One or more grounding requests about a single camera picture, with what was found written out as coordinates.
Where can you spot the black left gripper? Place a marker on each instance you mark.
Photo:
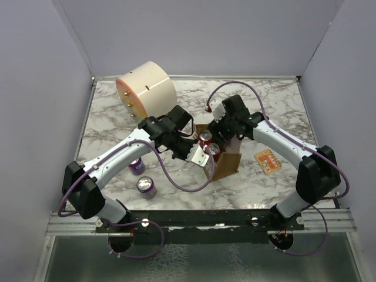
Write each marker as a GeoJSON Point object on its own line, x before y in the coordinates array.
{"type": "Point", "coordinates": [184, 156]}

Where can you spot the purple fanta can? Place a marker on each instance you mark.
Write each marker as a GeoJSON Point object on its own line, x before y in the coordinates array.
{"type": "Point", "coordinates": [137, 167]}
{"type": "Point", "coordinates": [146, 187]}

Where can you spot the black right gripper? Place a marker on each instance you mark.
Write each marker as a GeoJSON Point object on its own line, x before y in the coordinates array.
{"type": "Point", "coordinates": [215, 127]}

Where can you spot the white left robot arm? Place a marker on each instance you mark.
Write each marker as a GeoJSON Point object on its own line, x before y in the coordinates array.
{"type": "Point", "coordinates": [82, 183]}

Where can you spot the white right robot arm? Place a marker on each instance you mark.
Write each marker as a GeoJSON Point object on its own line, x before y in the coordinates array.
{"type": "Point", "coordinates": [316, 176]}

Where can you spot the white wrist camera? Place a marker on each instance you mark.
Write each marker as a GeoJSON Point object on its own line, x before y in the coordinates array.
{"type": "Point", "coordinates": [197, 156]}
{"type": "Point", "coordinates": [217, 109]}

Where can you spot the cream cylindrical drum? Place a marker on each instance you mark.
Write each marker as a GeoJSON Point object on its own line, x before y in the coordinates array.
{"type": "Point", "coordinates": [147, 91]}

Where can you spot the red cola can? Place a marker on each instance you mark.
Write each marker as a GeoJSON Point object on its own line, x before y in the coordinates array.
{"type": "Point", "coordinates": [215, 150]}
{"type": "Point", "coordinates": [205, 137]}

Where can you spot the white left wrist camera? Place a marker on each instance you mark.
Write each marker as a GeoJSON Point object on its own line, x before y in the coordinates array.
{"type": "Point", "coordinates": [197, 156]}

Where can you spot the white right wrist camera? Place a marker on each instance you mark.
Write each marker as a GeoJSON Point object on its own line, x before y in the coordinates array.
{"type": "Point", "coordinates": [217, 109]}

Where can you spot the red cola can front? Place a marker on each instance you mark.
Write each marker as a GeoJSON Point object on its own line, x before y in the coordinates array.
{"type": "Point", "coordinates": [215, 150]}

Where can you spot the orange snack packet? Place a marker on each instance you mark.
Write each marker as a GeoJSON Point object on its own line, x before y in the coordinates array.
{"type": "Point", "coordinates": [267, 161]}

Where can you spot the black base frame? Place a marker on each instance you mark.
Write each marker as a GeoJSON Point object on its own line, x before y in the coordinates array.
{"type": "Point", "coordinates": [200, 226]}

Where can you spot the purple fanta can left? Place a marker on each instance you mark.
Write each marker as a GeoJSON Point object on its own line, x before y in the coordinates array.
{"type": "Point", "coordinates": [137, 167]}

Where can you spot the purple fanta can front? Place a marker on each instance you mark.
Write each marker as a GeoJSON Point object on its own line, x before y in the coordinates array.
{"type": "Point", "coordinates": [146, 187]}

